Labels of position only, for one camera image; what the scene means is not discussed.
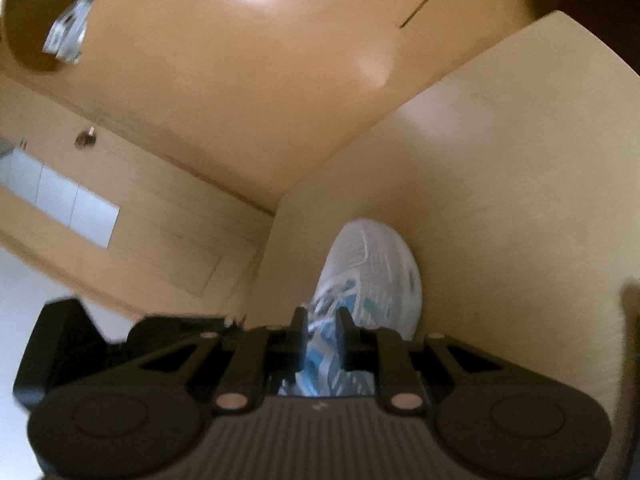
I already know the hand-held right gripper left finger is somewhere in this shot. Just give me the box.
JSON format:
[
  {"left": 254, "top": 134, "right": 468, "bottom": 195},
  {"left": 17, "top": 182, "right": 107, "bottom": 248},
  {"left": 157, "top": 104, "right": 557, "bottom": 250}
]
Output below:
[{"left": 131, "top": 306, "right": 309, "bottom": 411}]

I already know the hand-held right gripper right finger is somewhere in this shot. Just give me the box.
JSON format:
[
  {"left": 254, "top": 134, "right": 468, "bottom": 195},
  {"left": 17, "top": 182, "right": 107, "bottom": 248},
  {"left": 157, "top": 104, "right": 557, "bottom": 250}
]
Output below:
[{"left": 337, "top": 306, "right": 502, "bottom": 412}]

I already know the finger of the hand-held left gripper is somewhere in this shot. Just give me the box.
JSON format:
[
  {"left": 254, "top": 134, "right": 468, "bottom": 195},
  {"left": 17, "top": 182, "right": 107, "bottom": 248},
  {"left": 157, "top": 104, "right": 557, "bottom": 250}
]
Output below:
[{"left": 125, "top": 312, "right": 247, "bottom": 347}]

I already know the white and blue sneaker shoe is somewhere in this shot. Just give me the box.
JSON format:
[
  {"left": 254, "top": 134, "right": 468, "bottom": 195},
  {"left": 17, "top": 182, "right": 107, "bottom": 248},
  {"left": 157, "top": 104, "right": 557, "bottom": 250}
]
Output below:
[{"left": 277, "top": 218, "right": 424, "bottom": 397}]

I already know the wooden wardrobe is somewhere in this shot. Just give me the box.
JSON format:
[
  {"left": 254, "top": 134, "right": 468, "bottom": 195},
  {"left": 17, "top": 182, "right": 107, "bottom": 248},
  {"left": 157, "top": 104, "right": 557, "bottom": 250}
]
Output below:
[{"left": 0, "top": 0, "right": 640, "bottom": 323}]

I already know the pile of printed paper packets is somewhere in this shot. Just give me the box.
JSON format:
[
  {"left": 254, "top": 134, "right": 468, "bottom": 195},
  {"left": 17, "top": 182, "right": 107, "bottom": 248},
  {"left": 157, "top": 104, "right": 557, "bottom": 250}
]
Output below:
[{"left": 42, "top": 0, "right": 91, "bottom": 67}]

